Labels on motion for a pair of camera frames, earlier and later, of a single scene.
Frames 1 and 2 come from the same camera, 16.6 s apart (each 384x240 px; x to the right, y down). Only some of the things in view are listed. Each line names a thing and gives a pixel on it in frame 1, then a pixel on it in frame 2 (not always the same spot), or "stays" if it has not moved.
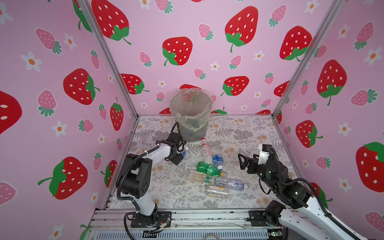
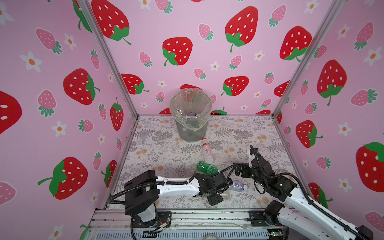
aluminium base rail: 110,224 stays
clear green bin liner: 191,107 stays
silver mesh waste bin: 192,109 stays
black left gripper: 178,159 to 216,199
